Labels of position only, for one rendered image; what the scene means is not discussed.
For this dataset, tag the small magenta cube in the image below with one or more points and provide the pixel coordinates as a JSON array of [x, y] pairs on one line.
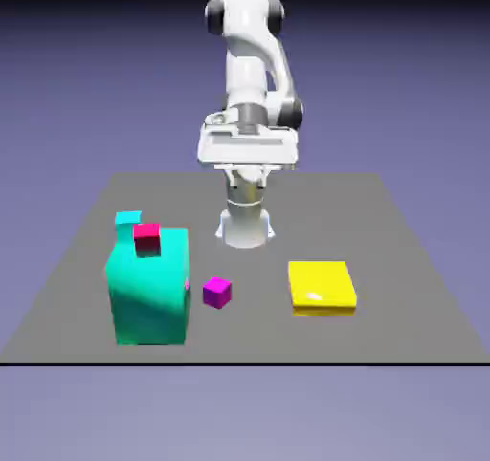
[[216, 292]]

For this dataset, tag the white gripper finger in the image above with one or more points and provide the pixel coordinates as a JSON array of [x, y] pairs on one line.
[[267, 178], [231, 178]]

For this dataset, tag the small red cube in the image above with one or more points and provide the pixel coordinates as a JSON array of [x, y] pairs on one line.
[[147, 239]]

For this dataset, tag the small cyan cube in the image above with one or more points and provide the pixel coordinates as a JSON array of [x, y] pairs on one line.
[[126, 222]]

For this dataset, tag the large yellow box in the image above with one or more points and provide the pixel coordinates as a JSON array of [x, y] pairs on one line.
[[320, 285]]

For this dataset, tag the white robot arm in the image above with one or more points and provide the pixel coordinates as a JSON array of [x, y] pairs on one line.
[[245, 70]]

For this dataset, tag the large teal box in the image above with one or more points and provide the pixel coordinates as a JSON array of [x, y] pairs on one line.
[[149, 289]]

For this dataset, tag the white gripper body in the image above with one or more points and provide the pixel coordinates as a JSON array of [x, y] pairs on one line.
[[247, 147]]

